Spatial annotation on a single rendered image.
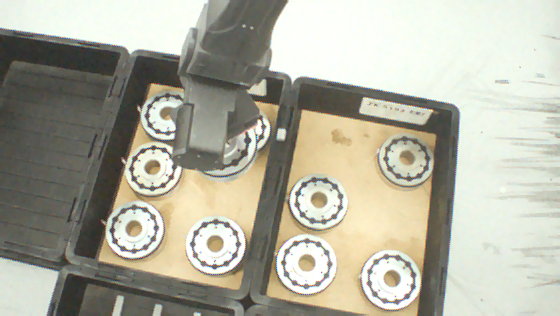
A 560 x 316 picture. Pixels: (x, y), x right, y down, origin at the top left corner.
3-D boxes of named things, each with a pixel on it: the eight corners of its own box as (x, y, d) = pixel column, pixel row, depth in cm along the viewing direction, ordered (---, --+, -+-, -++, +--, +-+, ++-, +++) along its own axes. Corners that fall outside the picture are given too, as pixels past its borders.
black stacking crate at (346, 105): (292, 105, 108) (294, 76, 97) (441, 133, 106) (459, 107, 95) (251, 309, 94) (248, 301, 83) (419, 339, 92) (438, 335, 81)
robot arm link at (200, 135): (274, 40, 56) (192, 20, 54) (265, 143, 52) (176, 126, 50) (240, 87, 67) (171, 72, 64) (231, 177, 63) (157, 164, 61)
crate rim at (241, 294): (134, 54, 101) (131, 47, 98) (293, 80, 99) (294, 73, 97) (66, 264, 86) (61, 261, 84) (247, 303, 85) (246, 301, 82)
